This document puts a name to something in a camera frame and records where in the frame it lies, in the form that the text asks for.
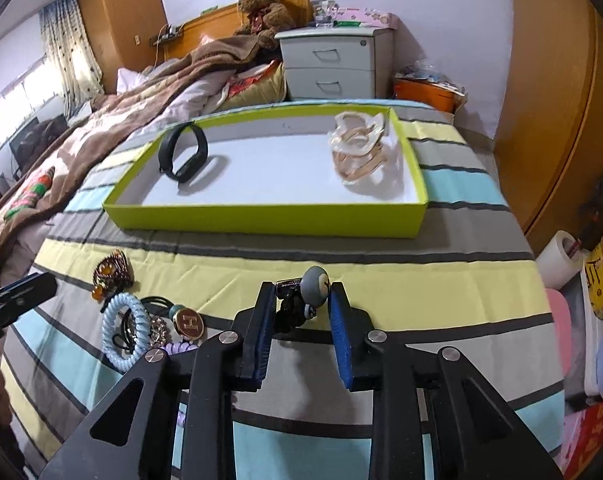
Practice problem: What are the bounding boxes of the black hair clip grey ball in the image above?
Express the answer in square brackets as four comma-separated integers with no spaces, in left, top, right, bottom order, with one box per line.
[274,266,330,334]

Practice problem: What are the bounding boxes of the purple spiral hair tie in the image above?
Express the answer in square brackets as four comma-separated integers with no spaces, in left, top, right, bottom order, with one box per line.
[159,340,200,357]

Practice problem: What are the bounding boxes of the crystal bead bracelet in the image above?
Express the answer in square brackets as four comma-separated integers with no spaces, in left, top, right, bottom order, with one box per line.
[148,315,170,349]

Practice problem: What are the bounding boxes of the amber beaded bracelet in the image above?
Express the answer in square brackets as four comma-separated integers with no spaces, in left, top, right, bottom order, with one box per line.
[91,249,135,302]

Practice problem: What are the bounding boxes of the light blue spiral hair tie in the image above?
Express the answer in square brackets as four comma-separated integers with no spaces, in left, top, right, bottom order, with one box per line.
[101,291,151,373]

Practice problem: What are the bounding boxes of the brown fleece blanket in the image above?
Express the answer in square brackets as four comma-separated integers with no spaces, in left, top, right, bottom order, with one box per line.
[0,36,259,274]

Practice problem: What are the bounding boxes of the colourful striped pillow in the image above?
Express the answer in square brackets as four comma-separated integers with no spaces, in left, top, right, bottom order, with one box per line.
[3,167,55,220]

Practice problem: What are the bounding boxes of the striped bedsheet cover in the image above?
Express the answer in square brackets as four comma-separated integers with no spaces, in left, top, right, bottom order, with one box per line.
[1,97,567,480]

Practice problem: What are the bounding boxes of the lime green shallow tray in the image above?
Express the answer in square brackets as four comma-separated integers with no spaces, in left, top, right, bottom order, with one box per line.
[103,102,428,238]

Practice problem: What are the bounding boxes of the clear beige hair claw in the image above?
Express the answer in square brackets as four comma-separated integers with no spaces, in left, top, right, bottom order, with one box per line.
[327,110,398,185]

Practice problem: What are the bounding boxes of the black smart wristband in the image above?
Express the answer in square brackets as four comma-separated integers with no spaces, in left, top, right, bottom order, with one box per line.
[157,122,210,184]

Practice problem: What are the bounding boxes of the pink plastic stool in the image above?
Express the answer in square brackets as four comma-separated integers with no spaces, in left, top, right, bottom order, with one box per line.
[545,288,571,375]

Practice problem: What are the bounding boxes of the white paper towel roll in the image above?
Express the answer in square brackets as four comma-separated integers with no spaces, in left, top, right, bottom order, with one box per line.
[536,230,583,290]

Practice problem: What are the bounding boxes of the yellow pillow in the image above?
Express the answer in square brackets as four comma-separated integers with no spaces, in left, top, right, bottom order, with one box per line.
[215,61,288,112]

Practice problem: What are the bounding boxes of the orange storage box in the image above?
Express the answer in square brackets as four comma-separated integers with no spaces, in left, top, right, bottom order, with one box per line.
[394,79,465,114]

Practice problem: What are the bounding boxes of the grey drawer nightstand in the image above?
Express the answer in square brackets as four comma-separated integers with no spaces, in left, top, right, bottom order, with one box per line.
[276,27,394,100]

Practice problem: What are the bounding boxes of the patterned window curtain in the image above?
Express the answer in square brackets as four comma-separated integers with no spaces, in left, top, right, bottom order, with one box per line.
[38,0,104,118]

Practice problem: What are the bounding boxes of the large wooden wardrobe door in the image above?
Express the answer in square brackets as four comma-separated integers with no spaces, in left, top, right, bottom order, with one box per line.
[495,0,603,252]

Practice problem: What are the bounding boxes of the wooden headboard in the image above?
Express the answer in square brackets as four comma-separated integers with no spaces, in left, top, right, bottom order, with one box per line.
[160,0,312,61]

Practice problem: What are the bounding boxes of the brown teddy bear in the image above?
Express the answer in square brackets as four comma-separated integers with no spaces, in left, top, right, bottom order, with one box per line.
[234,0,296,50]

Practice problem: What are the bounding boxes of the pink floral tissue box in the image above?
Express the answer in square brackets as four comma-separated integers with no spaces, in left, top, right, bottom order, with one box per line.
[330,6,399,30]

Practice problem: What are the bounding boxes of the tall wooden wardrobe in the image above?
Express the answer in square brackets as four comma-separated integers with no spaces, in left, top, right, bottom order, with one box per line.
[78,0,167,93]

